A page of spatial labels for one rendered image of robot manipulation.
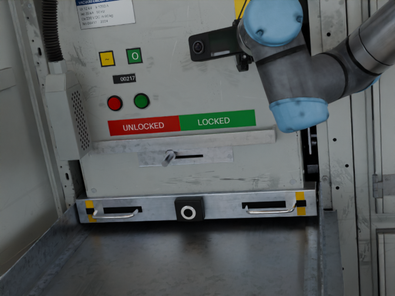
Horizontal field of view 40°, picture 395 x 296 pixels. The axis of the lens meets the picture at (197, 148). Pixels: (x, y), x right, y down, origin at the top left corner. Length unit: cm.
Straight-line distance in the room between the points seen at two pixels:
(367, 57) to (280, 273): 42
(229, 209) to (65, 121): 39
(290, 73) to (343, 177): 50
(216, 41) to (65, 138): 38
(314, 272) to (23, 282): 54
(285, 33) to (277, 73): 6
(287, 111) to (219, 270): 40
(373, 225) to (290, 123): 55
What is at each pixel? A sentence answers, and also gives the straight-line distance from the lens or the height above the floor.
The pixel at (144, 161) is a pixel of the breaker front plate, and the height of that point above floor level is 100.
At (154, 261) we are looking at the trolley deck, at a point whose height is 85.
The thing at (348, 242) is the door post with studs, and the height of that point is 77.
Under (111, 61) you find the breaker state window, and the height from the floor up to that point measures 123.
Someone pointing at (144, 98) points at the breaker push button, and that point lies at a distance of 114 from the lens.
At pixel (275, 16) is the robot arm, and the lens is 73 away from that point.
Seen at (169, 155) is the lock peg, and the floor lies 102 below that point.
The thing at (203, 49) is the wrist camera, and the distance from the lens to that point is 93.
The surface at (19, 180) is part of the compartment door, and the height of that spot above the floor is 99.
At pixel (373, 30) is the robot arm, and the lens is 80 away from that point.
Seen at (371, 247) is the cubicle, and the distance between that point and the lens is 129.
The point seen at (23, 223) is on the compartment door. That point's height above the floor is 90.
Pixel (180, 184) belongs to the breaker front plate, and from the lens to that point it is 119.
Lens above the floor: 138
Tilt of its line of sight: 18 degrees down
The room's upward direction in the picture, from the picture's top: 8 degrees counter-clockwise
